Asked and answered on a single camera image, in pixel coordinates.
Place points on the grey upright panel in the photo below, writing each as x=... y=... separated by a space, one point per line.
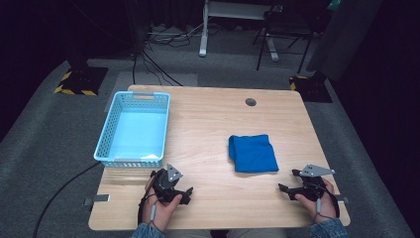
x=343 y=39

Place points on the metal table edge bracket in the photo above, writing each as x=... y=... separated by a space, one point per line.
x=100 y=198
x=342 y=199

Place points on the light blue plastic basket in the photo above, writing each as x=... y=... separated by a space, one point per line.
x=138 y=132

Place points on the black stand base striped edge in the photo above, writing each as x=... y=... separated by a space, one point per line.
x=82 y=81
x=312 y=89

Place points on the person's right hand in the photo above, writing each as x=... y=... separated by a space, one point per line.
x=325 y=206

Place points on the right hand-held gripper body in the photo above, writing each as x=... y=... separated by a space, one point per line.
x=312 y=188

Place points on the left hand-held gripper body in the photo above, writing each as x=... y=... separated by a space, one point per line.
x=165 y=185

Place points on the white desk frame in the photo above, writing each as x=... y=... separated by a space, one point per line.
x=204 y=41

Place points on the person's left hand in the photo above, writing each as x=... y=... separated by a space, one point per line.
x=160 y=213

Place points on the blue T-shirt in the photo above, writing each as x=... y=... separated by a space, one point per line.
x=252 y=153

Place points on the black folding chair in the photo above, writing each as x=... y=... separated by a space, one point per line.
x=264 y=36

